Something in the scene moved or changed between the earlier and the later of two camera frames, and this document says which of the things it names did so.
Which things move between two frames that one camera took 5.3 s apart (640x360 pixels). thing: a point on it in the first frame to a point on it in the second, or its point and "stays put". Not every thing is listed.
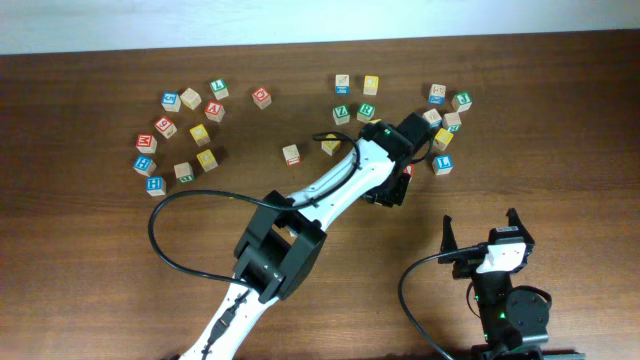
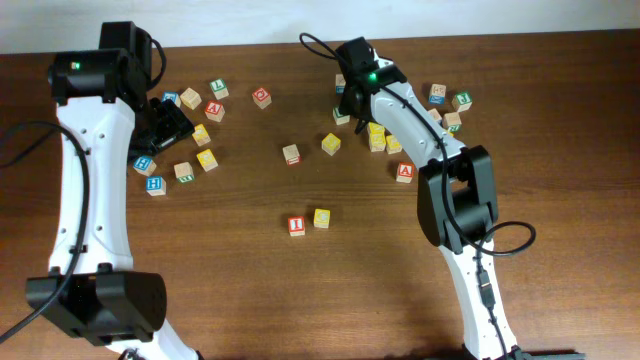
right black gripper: [466, 267] to [345, 105]
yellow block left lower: [207, 160] stays put
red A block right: [408, 170] stays put
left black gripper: [393, 199] to [177, 126]
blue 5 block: [171, 101] stays put
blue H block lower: [156, 186] stays put
